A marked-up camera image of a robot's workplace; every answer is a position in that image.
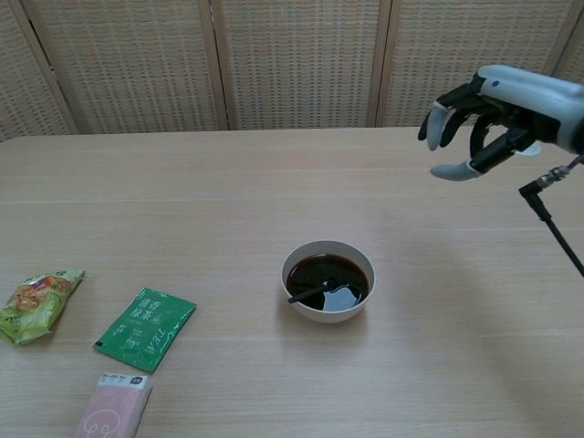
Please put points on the black plastic spoon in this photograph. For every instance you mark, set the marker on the black plastic spoon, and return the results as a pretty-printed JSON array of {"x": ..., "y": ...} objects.
[{"x": 303, "y": 296}]

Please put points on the white round bowl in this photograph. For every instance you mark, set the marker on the white round bowl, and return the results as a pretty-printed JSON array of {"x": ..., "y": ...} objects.
[{"x": 328, "y": 317}]

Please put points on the woven bamboo screen panel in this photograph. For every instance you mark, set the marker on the woven bamboo screen panel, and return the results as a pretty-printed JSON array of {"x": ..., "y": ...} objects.
[
  {"x": 23, "y": 91},
  {"x": 433, "y": 50},
  {"x": 575, "y": 59},
  {"x": 137, "y": 68},
  {"x": 301, "y": 64}
]

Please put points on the pink tissue pack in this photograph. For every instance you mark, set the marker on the pink tissue pack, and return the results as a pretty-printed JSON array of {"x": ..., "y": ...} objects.
[{"x": 114, "y": 406}]

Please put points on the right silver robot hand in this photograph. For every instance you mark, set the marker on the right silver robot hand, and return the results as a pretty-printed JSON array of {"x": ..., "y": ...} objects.
[{"x": 534, "y": 100}]

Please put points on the white round grommet cap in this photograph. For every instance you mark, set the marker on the white round grommet cap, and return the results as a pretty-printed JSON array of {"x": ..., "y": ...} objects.
[{"x": 531, "y": 150}]

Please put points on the green tea sachet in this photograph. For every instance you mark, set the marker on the green tea sachet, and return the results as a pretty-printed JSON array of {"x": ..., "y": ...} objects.
[{"x": 146, "y": 328}]

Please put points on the green snack bag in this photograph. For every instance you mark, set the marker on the green snack bag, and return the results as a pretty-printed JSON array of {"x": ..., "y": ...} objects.
[{"x": 36, "y": 305}]

